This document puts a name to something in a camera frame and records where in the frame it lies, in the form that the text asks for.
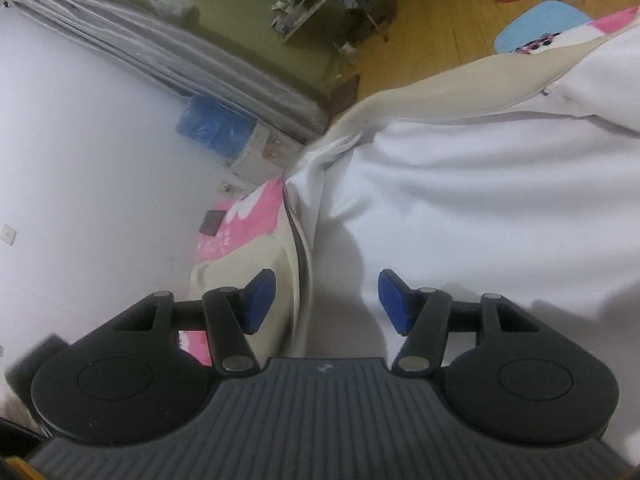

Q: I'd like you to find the white water dispenser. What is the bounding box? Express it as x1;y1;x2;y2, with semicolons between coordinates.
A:
220;120;306;186

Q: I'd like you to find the folding table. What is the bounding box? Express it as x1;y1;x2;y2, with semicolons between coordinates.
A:
272;0;396;43

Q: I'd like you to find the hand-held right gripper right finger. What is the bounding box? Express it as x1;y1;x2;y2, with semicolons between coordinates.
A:
377;268;543;375

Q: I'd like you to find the pink floral blanket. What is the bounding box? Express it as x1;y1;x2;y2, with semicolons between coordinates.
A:
177;5;640;367

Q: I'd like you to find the light blue floor mat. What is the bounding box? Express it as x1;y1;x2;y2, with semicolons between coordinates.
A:
492;1;593;55

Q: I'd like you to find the green cabinet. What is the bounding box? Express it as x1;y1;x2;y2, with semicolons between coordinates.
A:
112;0;361;96

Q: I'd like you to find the dark brown wallet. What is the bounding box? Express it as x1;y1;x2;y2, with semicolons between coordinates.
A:
199;210;226;236

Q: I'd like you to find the brown doormat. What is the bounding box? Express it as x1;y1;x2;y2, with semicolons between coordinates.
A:
327;75;361;113

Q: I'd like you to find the grey curtain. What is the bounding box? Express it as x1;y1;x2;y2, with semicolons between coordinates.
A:
0;0;328;143

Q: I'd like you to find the cream zip jacket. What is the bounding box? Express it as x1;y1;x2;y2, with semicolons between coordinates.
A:
190;5;640;463

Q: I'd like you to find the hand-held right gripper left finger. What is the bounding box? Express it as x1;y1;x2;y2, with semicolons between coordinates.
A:
112;268;277;373

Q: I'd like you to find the blue water jug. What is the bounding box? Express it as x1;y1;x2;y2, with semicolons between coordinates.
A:
177;94;253;163

